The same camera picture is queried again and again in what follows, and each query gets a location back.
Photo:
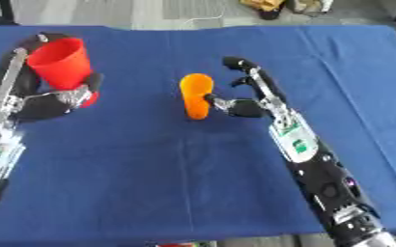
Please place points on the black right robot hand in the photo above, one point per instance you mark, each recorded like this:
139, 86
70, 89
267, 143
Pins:
251, 107

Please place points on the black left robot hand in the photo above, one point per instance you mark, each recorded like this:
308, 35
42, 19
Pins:
35, 104

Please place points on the red plastic cup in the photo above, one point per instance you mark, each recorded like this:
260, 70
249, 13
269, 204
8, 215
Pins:
63, 66

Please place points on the orange plastic cup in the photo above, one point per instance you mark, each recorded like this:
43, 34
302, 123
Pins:
197, 95

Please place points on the black chair leg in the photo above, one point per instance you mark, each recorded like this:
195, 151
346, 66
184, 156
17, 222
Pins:
4, 11

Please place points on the yellow and black bag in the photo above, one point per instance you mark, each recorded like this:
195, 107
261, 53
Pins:
268, 6

